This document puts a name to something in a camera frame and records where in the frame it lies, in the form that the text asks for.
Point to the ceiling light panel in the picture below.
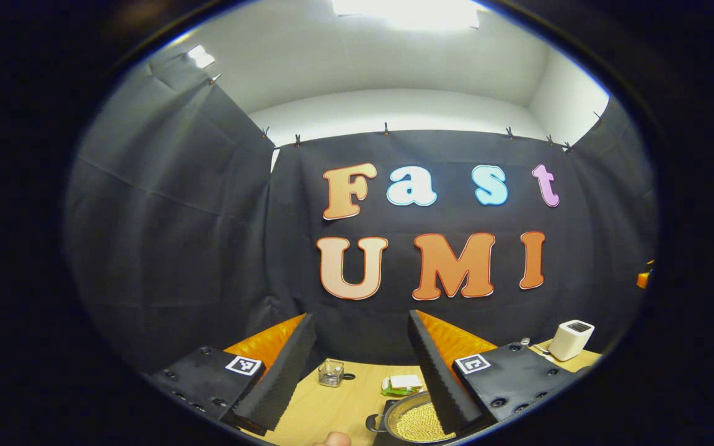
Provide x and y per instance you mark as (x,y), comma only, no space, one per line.
(201,56)
(406,9)

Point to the stainless steel pot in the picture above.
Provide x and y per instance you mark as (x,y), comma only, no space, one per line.
(403,406)

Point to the white toaster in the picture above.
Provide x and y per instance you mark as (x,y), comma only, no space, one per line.
(571,341)

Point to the black backdrop cloth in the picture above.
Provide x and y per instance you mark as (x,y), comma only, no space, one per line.
(177,248)

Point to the row of black cloth clips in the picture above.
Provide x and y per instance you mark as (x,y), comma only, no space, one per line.
(386,129)

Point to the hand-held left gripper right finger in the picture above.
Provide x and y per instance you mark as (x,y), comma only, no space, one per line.
(437,371)

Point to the small clear glass cup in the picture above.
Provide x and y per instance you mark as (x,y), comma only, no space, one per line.
(331,373)

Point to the plate with sandwich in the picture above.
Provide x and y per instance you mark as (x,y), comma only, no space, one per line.
(403,384)

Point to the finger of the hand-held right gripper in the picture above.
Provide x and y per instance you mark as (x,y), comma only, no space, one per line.
(644,277)

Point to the black induction cooktop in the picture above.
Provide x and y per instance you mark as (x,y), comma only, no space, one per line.
(383,440)

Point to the pile of yellow soybeans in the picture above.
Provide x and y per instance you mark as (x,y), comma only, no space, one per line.
(419,424)

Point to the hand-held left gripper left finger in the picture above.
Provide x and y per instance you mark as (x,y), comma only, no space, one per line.
(282,371)

